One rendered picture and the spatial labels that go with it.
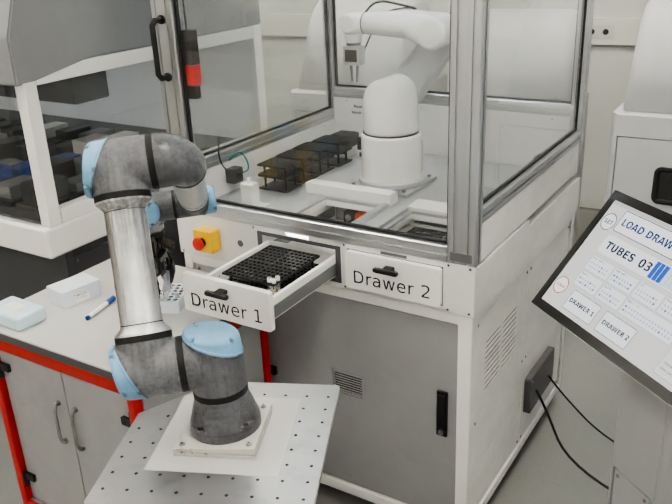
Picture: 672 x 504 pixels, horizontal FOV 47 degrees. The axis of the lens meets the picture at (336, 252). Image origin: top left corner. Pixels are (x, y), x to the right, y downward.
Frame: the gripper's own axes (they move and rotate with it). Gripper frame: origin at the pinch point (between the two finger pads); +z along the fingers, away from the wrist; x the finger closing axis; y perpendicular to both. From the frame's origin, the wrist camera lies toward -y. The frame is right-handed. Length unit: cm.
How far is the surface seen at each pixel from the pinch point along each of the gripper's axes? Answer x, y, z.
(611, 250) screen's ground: 114, 36, -29
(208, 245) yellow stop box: 7.8, -22.9, -5.4
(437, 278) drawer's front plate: 78, 7, -9
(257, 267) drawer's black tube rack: 28.4, 0.4, -8.5
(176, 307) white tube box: 4.3, 2.0, 3.4
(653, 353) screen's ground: 117, 62, -19
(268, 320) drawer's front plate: 35.5, 22.4, -3.7
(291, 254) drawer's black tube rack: 36.1, -10.1, -8.0
